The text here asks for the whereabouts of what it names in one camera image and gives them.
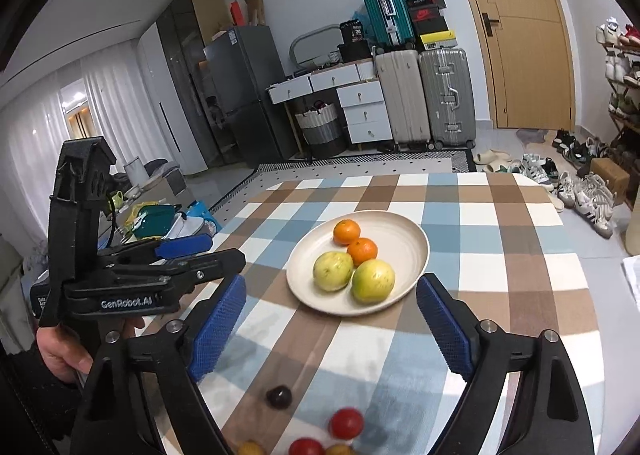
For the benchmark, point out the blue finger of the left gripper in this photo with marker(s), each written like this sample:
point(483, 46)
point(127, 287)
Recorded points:
point(180, 247)

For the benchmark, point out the cardboard box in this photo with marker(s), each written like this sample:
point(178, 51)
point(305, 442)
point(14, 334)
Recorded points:
point(615, 177)

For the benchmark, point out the wooden shoe rack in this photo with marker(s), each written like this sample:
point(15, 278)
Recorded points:
point(621, 71)

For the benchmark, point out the green yellow guava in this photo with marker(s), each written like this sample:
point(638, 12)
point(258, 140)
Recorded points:
point(373, 281)

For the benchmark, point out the stacked shoe boxes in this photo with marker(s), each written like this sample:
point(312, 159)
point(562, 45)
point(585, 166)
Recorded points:
point(429, 25)

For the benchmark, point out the green lidded container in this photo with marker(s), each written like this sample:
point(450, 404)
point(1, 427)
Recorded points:
point(153, 221)

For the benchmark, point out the cream round plate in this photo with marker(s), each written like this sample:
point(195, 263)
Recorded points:
point(401, 243)

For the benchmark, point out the silver aluminium suitcase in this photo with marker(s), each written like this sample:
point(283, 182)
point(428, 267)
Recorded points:
point(449, 98)

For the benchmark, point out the wooden door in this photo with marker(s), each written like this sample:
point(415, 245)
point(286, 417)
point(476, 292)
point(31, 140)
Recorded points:
point(528, 68)

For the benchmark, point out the dark plum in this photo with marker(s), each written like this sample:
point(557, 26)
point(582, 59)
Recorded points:
point(279, 397)

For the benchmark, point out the dark grey refrigerator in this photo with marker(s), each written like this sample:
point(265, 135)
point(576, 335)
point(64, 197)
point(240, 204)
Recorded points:
point(243, 63)

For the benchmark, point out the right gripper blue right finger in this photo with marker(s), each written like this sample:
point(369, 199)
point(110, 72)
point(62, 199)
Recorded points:
point(451, 322)

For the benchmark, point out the beige slippers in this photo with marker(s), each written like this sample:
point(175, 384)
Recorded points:
point(492, 161)

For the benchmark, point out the white curtain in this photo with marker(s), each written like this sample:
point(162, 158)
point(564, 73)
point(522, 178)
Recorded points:
point(33, 129)

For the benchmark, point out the white drawer desk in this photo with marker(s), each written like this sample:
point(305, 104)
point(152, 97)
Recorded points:
point(354, 89)

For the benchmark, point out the woven laundry basket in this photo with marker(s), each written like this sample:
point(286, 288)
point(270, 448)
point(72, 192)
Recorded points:
point(322, 130)

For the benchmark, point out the teal suitcase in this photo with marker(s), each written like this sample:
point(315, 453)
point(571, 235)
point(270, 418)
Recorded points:
point(391, 23)

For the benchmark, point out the orange tangerine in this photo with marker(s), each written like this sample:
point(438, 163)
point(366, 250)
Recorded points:
point(362, 250)
point(345, 232)

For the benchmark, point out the small yellow fruit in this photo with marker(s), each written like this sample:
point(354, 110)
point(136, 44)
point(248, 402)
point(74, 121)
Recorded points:
point(251, 448)

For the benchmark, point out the dark tall cabinet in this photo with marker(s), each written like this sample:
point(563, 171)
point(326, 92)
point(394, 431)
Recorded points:
point(185, 28)

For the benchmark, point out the red tomato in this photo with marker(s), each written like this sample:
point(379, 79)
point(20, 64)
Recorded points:
point(306, 446)
point(346, 424)

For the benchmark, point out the oval mirror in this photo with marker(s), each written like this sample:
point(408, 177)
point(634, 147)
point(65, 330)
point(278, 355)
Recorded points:
point(317, 49)

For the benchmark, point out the person's left hand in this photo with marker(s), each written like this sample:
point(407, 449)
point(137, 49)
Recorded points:
point(62, 353)

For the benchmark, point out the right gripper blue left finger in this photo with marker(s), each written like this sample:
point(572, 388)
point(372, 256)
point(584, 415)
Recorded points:
point(211, 323)

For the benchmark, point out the beige suitcase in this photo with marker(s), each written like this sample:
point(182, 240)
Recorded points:
point(401, 83)

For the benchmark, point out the dotted floor rug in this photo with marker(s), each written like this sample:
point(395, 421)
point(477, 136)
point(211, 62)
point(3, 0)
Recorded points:
point(269, 175)

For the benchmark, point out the black bag on desk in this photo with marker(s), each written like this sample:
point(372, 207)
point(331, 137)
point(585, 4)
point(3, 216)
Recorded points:
point(355, 46)

